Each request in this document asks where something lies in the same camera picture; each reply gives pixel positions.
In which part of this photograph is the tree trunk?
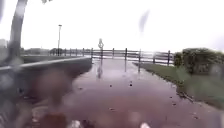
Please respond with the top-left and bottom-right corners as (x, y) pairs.
(6, 0), (29, 64)

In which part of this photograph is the grey asphalt road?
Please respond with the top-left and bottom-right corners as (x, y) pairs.
(0, 58), (93, 101)

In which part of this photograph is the grass strip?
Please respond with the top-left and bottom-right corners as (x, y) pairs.
(133, 61), (224, 109)

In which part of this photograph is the robot's own part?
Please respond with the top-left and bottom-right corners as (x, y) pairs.
(140, 122), (151, 128)
(68, 120), (82, 128)

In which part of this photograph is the green bush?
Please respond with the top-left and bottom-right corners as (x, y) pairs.
(173, 47), (224, 75)

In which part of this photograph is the wet red paved path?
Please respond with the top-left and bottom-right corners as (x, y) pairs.
(29, 58), (224, 128)

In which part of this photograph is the wooden fence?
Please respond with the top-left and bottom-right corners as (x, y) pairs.
(49, 47), (176, 67)

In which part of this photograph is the street lamp pole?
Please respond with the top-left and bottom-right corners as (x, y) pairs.
(56, 24), (63, 56)

